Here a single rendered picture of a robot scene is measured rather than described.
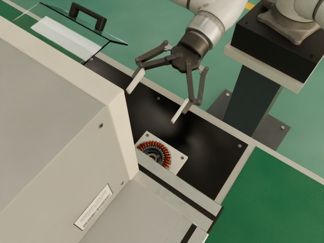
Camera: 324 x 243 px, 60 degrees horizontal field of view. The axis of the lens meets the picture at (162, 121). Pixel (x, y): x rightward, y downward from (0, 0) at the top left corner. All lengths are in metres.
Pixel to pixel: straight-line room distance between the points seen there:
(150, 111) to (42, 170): 0.69
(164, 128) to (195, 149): 0.12
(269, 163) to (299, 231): 0.19
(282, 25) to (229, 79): 1.00
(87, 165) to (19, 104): 0.09
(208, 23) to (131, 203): 0.48
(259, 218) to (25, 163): 0.68
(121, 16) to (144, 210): 2.16
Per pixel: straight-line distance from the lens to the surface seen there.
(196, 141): 0.86
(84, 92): 0.27
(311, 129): 1.98
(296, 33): 1.09
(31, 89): 0.29
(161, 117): 0.89
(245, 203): 0.84
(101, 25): 0.76
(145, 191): 0.43
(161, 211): 0.42
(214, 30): 0.74
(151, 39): 2.25
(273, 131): 1.86
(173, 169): 0.80
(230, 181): 0.85
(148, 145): 0.79
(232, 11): 0.77
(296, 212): 0.88
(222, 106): 1.86
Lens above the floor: 1.53
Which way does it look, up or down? 59 degrees down
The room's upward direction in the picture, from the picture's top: straight up
